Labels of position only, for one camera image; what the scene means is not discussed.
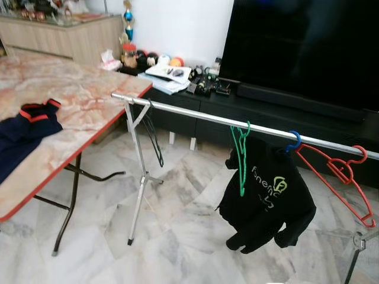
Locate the pink tissue pack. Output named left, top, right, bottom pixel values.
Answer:
left=99, top=49, right=122, bottom=72

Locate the green plastic hanger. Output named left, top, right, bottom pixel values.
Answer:
left=230, top=121, right=252, bottom=197

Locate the jar with red lid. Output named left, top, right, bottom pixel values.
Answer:
left=121, top=43, right=139, bottom=69

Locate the red plastic hanger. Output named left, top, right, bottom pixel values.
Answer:
left=294, top=144, right=377, bottom=229

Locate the low black TV cabinet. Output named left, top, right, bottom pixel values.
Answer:
left=118, top=65, right=379, bottom=190

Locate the light wooden sideboard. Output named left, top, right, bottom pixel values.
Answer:
left=0, top=13, right=125, bottom=67

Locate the black wire hanger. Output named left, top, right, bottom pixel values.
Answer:
left=142, top=101, right=165, bottom=168

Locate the blue and gold trophy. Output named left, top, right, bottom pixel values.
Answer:
left=121, top=0, right=136, bottom=43

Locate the navy shirt with red trim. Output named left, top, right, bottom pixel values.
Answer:
left=0, top=99, right=63, bottom=184

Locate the silver metal clothes rack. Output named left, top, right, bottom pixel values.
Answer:
left=111, top=92, right=379, bottom=284

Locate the stack of white papers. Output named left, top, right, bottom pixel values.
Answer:
left=137, top=62, right=193, bottom=95

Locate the black shirt with green logo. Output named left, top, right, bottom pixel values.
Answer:
left=217, top=135, right=317, bottom=255

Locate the black soundbar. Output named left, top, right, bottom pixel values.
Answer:
left=236, top=83, right=367, bottom=123

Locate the large black television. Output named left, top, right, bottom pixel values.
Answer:
left=219, top=0, right=379, bottom=113

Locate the blue plastic hanger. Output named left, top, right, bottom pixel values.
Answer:
left=284, top=130, right=303, bottom=153

